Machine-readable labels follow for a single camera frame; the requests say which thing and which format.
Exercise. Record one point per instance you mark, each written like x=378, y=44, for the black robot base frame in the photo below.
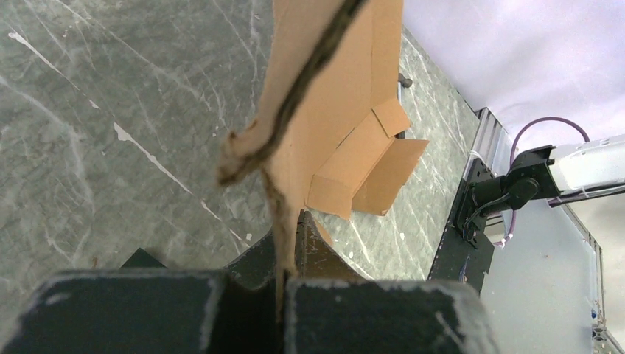
x=456, y=258

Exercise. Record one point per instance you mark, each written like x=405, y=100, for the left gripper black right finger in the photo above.
x=385, y=316

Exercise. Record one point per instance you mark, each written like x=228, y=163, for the brown cardboard box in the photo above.
x=326, y=134

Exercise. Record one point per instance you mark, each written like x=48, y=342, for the black handled claw hammer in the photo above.
x=404, y=82

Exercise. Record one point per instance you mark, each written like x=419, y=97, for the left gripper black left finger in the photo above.
x=154, y=310

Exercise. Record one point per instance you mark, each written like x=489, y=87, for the black rectangular block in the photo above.
x=142, y=259

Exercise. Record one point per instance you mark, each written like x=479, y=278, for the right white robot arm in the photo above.
x=559, y=175

